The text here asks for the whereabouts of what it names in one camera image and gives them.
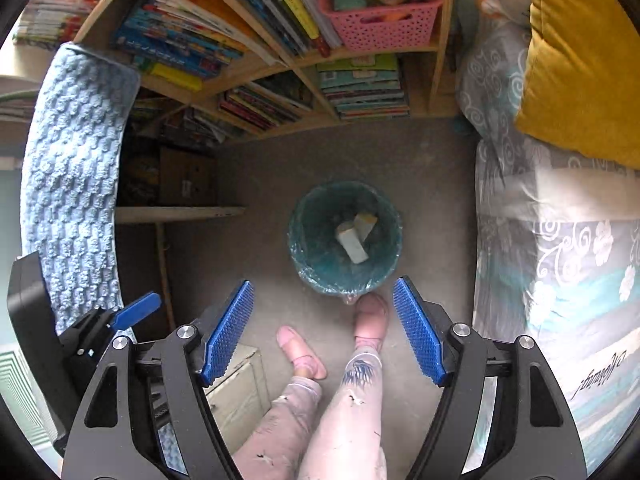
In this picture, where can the grey swirl quilt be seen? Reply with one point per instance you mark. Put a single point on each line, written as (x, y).
(495, 90)

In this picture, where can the pink right slipper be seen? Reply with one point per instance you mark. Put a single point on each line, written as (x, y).
(371, 317)

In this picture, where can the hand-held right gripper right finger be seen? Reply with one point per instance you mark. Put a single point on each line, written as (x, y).
(417, 332)

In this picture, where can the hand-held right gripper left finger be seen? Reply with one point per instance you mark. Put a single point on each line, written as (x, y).
(225, 330)

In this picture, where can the blue knitted blanket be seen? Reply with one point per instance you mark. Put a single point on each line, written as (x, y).
(75, 170)

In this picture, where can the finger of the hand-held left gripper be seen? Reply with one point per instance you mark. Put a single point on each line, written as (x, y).
(137, 307)

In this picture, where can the person's left leg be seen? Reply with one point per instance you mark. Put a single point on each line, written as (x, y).
(280, 430)

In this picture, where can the pink plastic basket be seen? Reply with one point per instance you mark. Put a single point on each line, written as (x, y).
(385, 27)

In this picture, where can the pink left slipper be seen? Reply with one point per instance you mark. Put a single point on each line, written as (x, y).
(300, 350)

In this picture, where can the person's right leg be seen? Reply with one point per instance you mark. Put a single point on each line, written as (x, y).
(345, 420)

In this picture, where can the dark printed box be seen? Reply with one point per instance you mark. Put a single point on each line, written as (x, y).
(140, 180)

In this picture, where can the stack of flat picture books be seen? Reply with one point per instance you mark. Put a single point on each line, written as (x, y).
(365, 90)
(260, 105)
(200, 125)

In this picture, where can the pale wooden box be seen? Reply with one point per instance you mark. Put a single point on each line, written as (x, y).
(240, 395)

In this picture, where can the row of leaning picture books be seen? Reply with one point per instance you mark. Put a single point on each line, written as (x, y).
(280, 0)

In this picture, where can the white yellow carton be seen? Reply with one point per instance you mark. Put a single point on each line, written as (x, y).
(366, 224)

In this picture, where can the teal trash bin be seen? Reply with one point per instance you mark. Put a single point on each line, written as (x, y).
(310, 240)

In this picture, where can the person's leg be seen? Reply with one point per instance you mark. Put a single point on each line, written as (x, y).
(280, 430)
(345, 420)

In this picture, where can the row of colourful paperback books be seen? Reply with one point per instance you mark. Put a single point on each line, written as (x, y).
(50, 20)

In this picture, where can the books on shelves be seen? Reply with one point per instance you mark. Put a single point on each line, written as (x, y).
(175, 40)

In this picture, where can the green striped mat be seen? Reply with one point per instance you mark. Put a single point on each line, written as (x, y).
(25, 395)

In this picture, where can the pink slipper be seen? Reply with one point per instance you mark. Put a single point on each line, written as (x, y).
(371, 317)
(300, 350)

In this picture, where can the wooden bookshelf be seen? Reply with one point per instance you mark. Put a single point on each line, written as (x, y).
(446, 10)

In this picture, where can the yellow velvet pillow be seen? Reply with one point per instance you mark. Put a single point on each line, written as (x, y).
(575, 60)

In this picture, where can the brown cardboard box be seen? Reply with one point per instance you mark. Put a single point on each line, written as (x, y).
(187, 177)

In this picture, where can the floral bed sheet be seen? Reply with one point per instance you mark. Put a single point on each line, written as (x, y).
(550, 260)

